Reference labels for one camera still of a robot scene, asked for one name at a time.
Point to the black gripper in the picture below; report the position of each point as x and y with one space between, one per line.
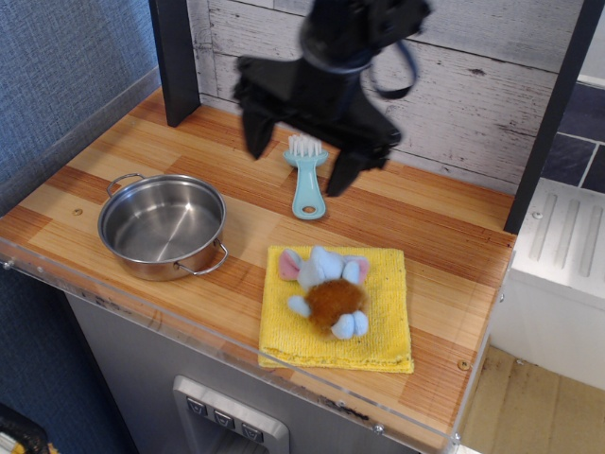
329 106

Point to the silver steel pot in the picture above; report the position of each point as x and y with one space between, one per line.
164 227

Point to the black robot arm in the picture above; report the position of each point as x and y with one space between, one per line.
344 36

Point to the light blue brush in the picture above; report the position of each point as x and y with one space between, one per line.
306 153

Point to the blue plush elephant toy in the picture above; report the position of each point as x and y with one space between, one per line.
334 299

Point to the yellow folded cloth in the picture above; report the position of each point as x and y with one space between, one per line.
289 339

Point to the clear acrylic edge guard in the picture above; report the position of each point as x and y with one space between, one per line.
264 368

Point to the silver dispenser panel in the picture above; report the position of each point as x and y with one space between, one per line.
227 418

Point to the white ribbed cabinet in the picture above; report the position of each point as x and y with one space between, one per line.
551 309

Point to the yellow black object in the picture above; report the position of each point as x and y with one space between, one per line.
28 436

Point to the black left shelf post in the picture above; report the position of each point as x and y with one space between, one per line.
176 60

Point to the black shelf post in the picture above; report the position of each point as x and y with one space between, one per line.
176 60
572 62

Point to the black right shelf post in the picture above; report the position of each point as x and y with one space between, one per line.
572 62

